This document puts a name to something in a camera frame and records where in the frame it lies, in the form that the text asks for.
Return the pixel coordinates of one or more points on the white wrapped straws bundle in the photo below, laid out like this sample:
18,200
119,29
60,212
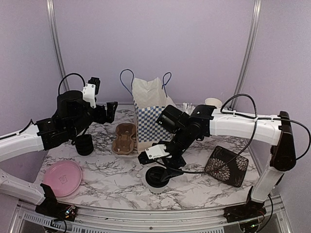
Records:
188,108

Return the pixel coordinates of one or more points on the aluminium frame post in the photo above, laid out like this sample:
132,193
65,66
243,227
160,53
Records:
249,45
55,37

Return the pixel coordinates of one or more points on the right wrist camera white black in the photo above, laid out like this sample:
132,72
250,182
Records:
149,155

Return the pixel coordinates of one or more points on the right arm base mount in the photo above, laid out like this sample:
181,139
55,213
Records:
250,209

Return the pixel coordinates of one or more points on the black plastic cup lid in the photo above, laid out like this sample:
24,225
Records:
154,175

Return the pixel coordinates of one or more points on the brown cardboard cup carrier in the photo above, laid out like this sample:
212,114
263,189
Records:
124,142

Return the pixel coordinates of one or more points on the blue checkered paper bag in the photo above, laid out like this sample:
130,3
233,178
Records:
150,98

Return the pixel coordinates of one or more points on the stack of white paper cups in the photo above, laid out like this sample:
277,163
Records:
213,102

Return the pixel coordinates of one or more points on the pink plastic plate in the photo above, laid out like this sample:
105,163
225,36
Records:
63,177

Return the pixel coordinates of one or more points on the aluminium front rail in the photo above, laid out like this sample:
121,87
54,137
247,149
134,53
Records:
106,220

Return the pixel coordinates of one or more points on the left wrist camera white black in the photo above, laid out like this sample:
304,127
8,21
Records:
90,90

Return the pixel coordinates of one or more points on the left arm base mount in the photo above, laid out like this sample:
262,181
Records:
51,207

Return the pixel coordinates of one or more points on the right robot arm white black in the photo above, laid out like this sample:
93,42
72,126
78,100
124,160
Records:
207,120

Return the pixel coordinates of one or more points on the black floral square dish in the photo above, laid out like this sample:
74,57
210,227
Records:
227,166

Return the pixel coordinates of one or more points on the stack of black cup lids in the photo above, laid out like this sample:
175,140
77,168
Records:
84,144

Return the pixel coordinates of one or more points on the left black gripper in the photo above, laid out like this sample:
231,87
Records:
111,111

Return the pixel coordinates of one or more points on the right aluminium frame post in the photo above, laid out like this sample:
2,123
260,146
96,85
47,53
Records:
249,45

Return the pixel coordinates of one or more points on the white paper cup GOOD print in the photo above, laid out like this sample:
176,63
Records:
156,190

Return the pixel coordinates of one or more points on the left aluminium frame post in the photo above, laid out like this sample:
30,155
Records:
55,37

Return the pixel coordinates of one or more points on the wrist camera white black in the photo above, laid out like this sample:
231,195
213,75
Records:
149,155
90,90

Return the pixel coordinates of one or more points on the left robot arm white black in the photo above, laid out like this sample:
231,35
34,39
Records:
69,123

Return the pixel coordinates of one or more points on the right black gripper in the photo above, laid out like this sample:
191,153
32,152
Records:
173,163

